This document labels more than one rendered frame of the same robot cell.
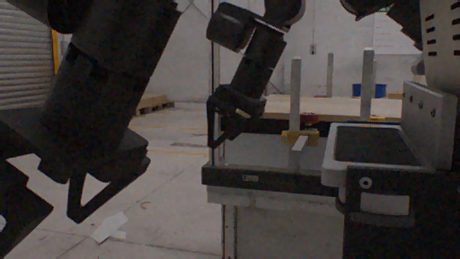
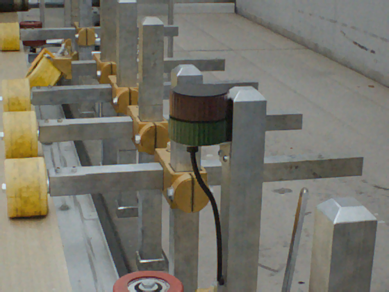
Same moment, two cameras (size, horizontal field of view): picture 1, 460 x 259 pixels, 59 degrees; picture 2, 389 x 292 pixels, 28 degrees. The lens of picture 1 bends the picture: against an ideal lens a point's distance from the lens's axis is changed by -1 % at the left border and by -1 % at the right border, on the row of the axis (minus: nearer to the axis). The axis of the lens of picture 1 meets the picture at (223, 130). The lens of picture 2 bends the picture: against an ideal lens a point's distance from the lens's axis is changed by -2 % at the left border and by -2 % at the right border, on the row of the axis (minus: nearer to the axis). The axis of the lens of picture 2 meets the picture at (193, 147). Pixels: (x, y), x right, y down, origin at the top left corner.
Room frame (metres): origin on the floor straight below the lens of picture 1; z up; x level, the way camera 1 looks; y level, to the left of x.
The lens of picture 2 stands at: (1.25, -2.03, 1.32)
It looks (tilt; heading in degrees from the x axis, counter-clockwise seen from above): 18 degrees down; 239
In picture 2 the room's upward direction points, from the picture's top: 1 degrees clockwise
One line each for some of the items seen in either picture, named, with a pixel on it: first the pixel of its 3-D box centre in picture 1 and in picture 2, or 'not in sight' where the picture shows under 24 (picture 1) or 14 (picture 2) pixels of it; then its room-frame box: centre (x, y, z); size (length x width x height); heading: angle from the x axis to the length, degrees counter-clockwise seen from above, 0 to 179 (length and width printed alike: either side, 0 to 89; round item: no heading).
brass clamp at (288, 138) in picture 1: (300, 138); not in sight; (1.52, -0.29, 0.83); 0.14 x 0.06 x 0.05; 73
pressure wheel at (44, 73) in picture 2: not in sight; (42, 76); (0.65, -3.70, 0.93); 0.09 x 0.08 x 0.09; 163
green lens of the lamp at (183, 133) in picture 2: not in sight; (199, 126); (0.86, -2.68, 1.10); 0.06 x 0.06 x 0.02
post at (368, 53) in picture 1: (365, 115); not in sight; (1.46, -0.51, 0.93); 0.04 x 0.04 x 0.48; 73
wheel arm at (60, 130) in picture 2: not in sight; (163, 124); (0.63, -3.17, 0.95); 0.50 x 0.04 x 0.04; 163
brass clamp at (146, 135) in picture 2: not in sight; (147, 128); (0.66, -3.17, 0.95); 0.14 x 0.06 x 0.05; 73
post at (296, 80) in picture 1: (295, 120); not in sight; (1.53, -0.27, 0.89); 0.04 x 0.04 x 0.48; 73
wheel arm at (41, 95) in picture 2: not in sight; (138, 90); (0.55, -3.41, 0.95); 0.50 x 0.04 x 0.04; 163
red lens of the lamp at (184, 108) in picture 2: not in sight; (199, 101); (0.86, -2.68, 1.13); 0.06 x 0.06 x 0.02
